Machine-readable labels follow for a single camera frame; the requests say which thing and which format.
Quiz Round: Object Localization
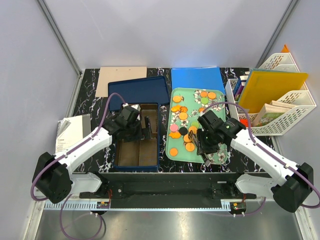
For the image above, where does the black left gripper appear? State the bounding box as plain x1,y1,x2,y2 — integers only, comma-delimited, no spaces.
124,116,154,143

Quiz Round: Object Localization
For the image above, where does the round yellow sandwich cookie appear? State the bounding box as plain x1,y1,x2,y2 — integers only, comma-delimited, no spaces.
183,134,192,143
185,142,196,152
188,126,198,134

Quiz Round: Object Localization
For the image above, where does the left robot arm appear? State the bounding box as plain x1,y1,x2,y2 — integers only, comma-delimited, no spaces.
32,103,142,204

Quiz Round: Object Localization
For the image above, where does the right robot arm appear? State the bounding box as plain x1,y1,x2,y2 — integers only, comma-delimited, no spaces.
195,110,314,213

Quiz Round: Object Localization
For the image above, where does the green sandwich cookie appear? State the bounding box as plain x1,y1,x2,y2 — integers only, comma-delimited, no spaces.
191,121,199,128

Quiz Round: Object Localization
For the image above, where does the blue cookie tin box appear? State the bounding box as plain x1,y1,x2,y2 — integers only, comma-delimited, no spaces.
112,102,161,173

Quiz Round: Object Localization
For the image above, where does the black sandwich cookie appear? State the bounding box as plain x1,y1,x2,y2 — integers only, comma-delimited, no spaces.
178,127,188,136

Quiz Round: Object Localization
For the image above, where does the red small object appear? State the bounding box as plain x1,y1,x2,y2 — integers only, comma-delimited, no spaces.
239,119,251,128

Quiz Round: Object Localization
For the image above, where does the green round cookie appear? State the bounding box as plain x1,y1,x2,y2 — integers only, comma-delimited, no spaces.
201,97,209,105

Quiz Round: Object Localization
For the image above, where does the orange flower cookie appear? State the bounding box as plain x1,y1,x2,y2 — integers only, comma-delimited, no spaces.
180,106,188,113

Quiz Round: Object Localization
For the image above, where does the yellow fish cookie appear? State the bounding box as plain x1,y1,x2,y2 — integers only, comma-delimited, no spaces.
169,131,181,139

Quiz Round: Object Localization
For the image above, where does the green floral serving tray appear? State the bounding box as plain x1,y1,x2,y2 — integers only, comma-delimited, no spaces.
165,87,225,164

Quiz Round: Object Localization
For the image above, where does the pink sandwich cookie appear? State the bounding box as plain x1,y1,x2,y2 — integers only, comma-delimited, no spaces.
170,124,179,132

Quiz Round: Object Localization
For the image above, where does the plain orange round cookie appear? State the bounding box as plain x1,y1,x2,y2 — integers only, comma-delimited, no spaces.
169,148,178,157

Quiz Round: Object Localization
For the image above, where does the blue tin lid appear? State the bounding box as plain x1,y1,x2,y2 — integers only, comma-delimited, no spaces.
108,76,170,106

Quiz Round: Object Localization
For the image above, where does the orange fish cookie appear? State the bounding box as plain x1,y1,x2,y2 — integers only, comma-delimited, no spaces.
170,105,181,113

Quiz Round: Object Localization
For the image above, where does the tan cardboard sheet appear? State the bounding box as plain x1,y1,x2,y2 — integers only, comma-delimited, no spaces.
95,66,147,98

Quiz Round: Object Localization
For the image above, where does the white manual booklet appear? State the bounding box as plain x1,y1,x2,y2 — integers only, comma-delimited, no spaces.
55,114,92,154

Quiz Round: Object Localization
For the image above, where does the blue folder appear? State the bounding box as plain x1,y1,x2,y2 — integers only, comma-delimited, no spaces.
171,67,226,95

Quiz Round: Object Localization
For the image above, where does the green covered book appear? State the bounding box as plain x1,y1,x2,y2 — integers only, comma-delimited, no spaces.
252,100,297,127

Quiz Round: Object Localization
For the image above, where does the white desk file organizer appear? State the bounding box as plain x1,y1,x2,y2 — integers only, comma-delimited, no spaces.
225,52,317,136

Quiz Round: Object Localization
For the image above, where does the yellow folder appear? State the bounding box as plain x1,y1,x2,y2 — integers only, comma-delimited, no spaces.
238,68,309,114

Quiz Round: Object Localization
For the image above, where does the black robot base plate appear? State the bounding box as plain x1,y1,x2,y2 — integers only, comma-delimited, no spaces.
79,171,258,210

